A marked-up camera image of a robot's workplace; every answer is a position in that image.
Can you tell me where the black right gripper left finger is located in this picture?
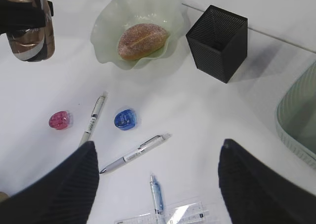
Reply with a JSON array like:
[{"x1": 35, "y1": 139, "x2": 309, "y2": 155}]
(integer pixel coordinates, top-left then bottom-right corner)
[{"x1": 0, "y1": 141, "x2": 99, "y2": 224}]

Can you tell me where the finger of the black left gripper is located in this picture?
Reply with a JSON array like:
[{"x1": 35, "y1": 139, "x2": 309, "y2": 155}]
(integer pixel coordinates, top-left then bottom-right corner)
[{"x1": 0, "y1": 0, "x2": 46, "y2": 34}]

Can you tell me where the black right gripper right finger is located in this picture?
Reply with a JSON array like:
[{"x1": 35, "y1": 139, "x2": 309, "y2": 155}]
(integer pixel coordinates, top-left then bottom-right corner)
[{"x1": 218, "y1": 138, "x2": 316, "y2": 224}]

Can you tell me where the brown coffee drink bottle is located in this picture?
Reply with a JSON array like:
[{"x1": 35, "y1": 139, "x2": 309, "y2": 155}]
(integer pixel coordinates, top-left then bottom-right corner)
[{"x1": 5, "y1": 0, "x2": 55, "y2": 62}]

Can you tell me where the sugared bread bun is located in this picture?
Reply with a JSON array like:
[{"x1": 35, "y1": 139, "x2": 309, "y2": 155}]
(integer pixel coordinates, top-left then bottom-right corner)
[{"x1": 117, "y1": 23, "x2": 169, "y2": 61}]

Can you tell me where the green plastic woven basket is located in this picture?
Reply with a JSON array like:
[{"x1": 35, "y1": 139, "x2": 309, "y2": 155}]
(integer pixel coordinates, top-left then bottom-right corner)
[{"x1": 275, "y1": 63, "x2": 316, "y2": 169}]

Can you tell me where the grey grip right pen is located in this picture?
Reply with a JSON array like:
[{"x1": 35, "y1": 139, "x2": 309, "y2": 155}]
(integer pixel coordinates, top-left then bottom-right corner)
[{"x1": 150, "y1": 175, "x2": 164, "y2": 215}]

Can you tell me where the grey grip pen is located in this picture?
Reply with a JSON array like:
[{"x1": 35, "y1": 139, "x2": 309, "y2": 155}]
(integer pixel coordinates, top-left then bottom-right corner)
[
  {"x1": 99, "y1": 134, "x2": 171, "y2": 174},
  {"x1": 150, "y1": 175, "x2": 164, "y2": 215}
]

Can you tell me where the beige retractable pen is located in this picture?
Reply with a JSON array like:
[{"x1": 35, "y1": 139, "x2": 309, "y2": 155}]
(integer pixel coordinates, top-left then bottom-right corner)
[{"x1": 79, "y1": 91, "x2": 108, "y2": 147}]

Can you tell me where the grey grip middle pen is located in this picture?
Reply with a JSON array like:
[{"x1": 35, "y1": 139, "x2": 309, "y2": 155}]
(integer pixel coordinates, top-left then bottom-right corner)
[{"x1": 99, "y1": 134, "x2": 171, "y2": 174}]

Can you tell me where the green wavy glass plate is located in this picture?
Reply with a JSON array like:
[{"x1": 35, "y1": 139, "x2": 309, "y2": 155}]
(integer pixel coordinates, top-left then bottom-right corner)
[{"x1": 90, "y1": 0, "x2": 185, "y2": 70}]

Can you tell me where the black mesh pen holder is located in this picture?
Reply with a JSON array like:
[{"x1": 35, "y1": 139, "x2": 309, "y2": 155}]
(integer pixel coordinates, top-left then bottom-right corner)
[{"x1": 186, "y1": 5, "x2": 248, "y2": 83}]

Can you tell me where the clear plastic ruler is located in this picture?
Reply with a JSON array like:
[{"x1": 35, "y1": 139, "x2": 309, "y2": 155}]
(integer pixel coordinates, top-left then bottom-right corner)
[{"x1": 114, "y1": 202, "x2": 209, "y2": 224}]

